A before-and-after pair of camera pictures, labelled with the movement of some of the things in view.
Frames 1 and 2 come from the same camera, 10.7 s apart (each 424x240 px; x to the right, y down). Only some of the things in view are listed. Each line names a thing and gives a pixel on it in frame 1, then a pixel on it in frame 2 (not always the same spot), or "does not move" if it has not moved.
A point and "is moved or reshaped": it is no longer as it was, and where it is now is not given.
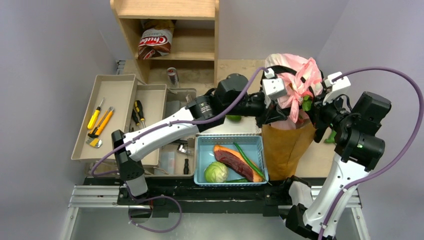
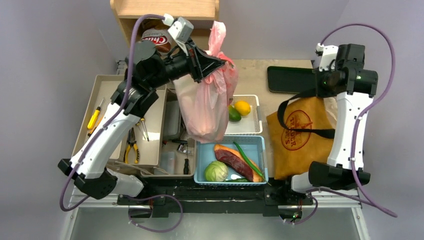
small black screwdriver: x=186 y=169 does not move
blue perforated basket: x=252 y=146 does not move
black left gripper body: x=262 y=113 -> x=188 y=61
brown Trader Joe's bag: x=287 y=152 is moved or reshaped
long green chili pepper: x=245 y=155 does not move
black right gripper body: x=319 y=110 -> x=319 y=78
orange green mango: x=234 y=118 does not move
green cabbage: x=216 y=172 does not move
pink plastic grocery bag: x=302 y=78 -> x=205 y=106
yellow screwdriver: x=94 y=116 does not move
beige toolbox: x=177 y=159 does not move
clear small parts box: x=168 y=162 does not move
